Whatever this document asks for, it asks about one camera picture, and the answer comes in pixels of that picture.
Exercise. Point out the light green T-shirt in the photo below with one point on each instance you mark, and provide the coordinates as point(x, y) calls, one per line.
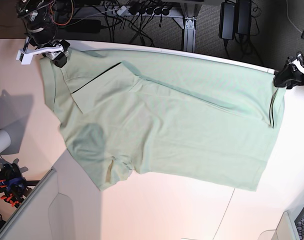
point(122, 111)

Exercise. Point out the black power brick on floor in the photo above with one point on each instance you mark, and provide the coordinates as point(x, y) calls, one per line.
point(88, 26)

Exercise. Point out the right black power adapter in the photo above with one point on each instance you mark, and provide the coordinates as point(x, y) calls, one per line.
point(243, 16)

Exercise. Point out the black power adapter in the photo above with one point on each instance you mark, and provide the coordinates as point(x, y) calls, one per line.
point(226, 25)
point(243, 16)

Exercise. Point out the left black power adapter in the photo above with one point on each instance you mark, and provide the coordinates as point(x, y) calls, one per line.
point(226, 25)

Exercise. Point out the black power strip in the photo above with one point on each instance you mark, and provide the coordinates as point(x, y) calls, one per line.
point(140, 9)

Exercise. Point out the grey aluminium table leg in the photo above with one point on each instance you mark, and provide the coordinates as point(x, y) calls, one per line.
point(189, 34)

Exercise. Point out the white panel divider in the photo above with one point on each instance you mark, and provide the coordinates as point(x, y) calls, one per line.
point(46, 214)

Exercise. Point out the white corner panel right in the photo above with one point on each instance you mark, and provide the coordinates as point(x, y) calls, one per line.
point(285, 230)

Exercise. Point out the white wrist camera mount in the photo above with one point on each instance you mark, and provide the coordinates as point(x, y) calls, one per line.
point(25, 55)
point(296, 61)

